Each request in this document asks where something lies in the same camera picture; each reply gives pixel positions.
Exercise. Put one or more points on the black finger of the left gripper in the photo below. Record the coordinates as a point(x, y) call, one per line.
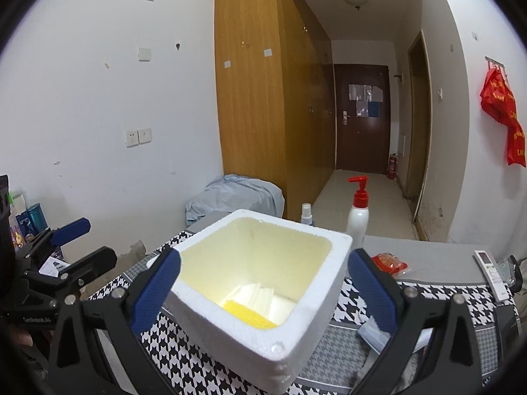
point(88, 261)

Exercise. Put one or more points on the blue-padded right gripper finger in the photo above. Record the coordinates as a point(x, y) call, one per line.
point(451, 364)

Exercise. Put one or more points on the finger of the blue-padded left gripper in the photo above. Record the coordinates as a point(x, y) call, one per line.
point(78, 364)

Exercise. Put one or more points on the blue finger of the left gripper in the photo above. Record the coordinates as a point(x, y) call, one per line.
point(50, 240)

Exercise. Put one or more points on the blue face mask stack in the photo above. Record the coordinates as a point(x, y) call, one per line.
point(371, 334)

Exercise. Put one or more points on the person's left hand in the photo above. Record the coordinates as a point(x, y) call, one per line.
point(20, 337)

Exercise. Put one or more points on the blue boxes on shelf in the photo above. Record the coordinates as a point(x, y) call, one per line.
point(25, 222)

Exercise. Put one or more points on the white remote control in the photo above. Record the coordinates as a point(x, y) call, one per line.
point(490, 270)

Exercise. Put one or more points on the red snack packet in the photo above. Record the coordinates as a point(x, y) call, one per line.
point(390, 264)

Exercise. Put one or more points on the white lotion pump bottle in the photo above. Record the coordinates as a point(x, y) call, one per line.
point(358, 216)

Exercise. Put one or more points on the light blue covered bundle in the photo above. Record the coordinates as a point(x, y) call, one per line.
point(234, 192)

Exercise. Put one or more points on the white styrofoam box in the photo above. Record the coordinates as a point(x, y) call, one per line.
point(259, 296)

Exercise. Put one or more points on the yellow sponge in box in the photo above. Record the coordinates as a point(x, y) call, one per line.
point(248, 316)

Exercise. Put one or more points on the small blue spray bottle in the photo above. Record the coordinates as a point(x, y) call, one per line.
point(306, 214)

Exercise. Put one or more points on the red fire extinguisher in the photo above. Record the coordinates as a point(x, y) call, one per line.
point(393, 166)

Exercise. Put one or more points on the side wooden door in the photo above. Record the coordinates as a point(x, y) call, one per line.
point(421, 121)

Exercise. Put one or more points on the red hanging banner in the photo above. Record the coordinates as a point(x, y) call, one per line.
point(497, 101)

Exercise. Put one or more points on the wooden wardrobe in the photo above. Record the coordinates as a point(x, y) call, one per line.
point(275, 97)

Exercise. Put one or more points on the dark brown entrance door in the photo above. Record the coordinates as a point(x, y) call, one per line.
point(363, 117)

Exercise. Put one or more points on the double wall socket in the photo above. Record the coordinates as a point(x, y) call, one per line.
point(138, 137)

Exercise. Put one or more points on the white wall switch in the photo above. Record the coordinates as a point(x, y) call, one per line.
point(144, 54)

